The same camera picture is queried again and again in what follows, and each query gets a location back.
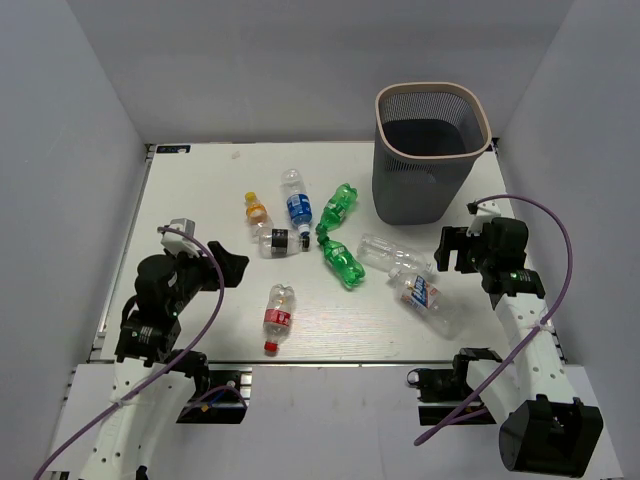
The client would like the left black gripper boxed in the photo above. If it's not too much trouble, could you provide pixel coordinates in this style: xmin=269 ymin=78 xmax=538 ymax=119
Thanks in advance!
xmin=168 ymin=240 xmax=250 ymax=314

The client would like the white cap labelled bottle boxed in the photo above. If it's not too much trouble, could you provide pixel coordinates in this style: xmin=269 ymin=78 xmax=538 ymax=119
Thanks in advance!
xmin=388 ymin=268 xmax=462 ymax=339

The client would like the red label red cap bottle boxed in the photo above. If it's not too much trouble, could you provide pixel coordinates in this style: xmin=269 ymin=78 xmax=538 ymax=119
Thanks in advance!
xmin=263 ymin=284 xmax=295 ymax=355

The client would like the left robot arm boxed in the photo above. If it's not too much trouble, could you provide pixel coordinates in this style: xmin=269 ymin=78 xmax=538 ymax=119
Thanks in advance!
xmin=79 ymin=241 xmax=249 ymax=479

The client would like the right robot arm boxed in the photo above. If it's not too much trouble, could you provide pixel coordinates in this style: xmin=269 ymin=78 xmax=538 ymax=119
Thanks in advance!
xmin=434 ymin=216 xmax=604 ymax=478

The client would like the grey mesh waste bin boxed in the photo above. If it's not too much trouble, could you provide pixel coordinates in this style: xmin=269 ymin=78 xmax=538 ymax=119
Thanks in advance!
xmin=372 ymin=82 xmax=492 ymax=225

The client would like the black label clear bottle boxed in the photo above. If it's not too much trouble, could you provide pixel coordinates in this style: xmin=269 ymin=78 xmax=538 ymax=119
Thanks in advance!
xmin=257 ymin=227 xmax=310 ymax=259

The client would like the orange cap small bottle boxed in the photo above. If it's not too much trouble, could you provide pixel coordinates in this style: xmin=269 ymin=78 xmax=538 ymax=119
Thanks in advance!
xmin=244 ymin=191 xmax=273 ymax=241

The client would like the clear unlabelled plastic bottle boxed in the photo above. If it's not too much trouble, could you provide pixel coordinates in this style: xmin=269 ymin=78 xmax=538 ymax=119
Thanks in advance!
xmin=357 ymin=233 xmax=433 ymax=273

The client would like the blue label clear bottle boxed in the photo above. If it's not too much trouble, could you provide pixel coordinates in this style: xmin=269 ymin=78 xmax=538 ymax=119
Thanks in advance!
xmin=281 ymin=169 xmax=312 ymax=237

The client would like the lower green plastic bottle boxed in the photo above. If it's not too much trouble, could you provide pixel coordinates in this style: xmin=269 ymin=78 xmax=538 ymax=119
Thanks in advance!
xmin=318 ymin=233 xmax=366 ymax=289

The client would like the green plastic bottle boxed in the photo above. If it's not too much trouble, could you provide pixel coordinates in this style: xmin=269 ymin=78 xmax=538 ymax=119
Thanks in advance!
xmin=315 ymin=183 xmax=358 ymax=235
xmin=318 ymin=233 xmax=366 ymax=289

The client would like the upper green plastic bottle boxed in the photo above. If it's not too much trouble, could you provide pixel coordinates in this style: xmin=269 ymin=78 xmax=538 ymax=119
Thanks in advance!
xmin=315 ymin=183 xmax=358 ymax=235

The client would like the blue corner label sticker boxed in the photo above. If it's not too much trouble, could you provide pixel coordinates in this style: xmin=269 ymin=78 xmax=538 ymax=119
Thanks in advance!
xmin=156 ymin=145 xmax=191 ymax=154

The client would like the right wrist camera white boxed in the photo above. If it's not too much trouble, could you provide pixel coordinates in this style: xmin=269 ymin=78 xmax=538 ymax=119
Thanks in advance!
xmin=466 ymin=201 xmax=501 ymax=237

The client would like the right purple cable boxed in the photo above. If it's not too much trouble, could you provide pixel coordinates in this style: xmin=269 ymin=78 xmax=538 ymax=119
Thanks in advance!
xmin=413 ymin=193 xmax=573 ymax=447

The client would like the purple cable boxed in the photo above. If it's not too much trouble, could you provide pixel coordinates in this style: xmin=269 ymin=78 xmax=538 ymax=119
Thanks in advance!
xmin=413 ymin=193 xmax=573 ymax=447
xmin=32 ymin=225 xmax=226 ymax=480

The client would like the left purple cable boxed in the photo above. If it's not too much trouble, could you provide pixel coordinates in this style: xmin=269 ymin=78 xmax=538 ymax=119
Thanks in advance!
xmin=32 ymin=225 xmax=226 ymax=480

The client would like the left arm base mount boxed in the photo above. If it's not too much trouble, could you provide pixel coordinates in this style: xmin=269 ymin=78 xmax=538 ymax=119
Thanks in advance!
xmin=177 ymin=364 xmax=252 ymax=426

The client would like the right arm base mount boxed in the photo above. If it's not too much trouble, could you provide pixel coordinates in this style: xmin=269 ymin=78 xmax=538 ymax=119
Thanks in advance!
xmin=406 ymin=368 xmax=471 ymax=426

